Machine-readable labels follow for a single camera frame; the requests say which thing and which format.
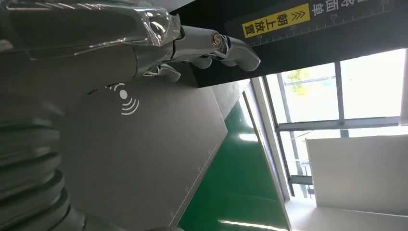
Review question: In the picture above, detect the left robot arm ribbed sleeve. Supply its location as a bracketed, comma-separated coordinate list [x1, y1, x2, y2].
[0, 118, 87, 231]

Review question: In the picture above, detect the white panel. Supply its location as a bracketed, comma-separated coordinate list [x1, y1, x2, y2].
[305, 134, 408, 218]

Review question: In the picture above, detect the grey window frame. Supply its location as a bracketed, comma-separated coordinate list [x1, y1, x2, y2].
[263, 48, 408, 198]

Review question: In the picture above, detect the grey conveyor side rail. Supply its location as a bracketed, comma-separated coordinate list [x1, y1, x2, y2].
[242, 78, 292, 231]

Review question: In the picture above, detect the black inbound scanning machine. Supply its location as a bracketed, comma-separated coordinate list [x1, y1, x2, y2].
[60, 0, 408, 231]

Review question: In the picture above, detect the yellow label sticker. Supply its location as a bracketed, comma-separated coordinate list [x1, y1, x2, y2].
[242, 3, 311, 39]

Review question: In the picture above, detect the green conveyor belt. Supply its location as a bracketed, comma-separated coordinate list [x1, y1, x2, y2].
[178, 99, 291, 231]

